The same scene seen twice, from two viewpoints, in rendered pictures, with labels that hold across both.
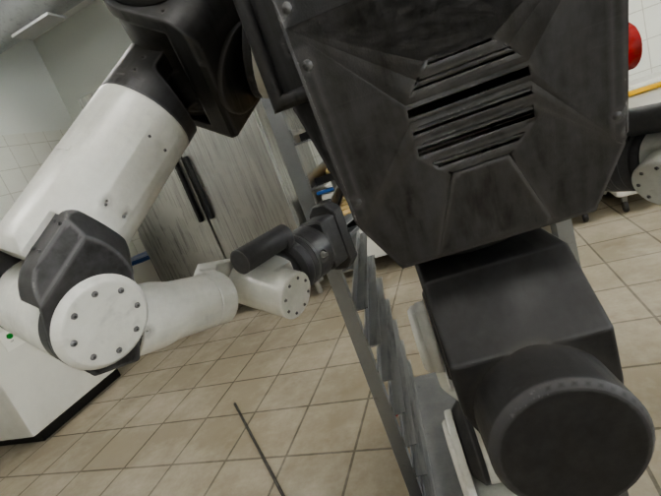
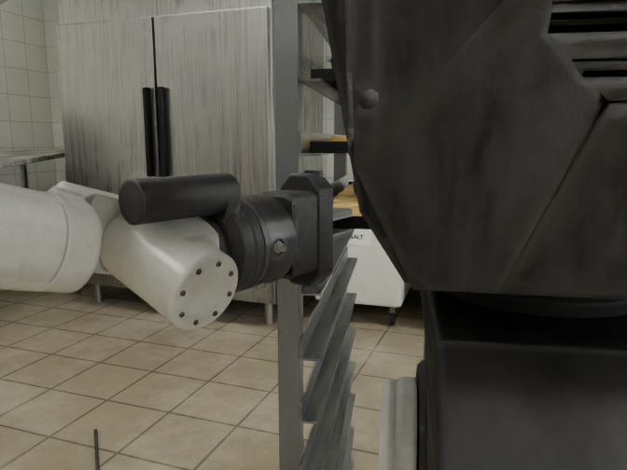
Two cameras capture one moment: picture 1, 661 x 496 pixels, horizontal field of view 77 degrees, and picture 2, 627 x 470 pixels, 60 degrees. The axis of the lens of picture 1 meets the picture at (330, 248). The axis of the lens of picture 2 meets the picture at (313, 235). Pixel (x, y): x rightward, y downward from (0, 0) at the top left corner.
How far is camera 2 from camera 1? 14 cm
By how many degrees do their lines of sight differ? 4
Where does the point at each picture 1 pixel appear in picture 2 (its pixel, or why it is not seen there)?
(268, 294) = (157, 272)
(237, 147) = (231, 98)
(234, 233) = not seen: hidden behind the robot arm
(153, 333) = not seen: outside the picture
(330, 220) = (309, 202)
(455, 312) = (488, 423)
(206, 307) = (27, 248)
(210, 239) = not seen: hidden behind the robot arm
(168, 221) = (108, 161)
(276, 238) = (210, 189)
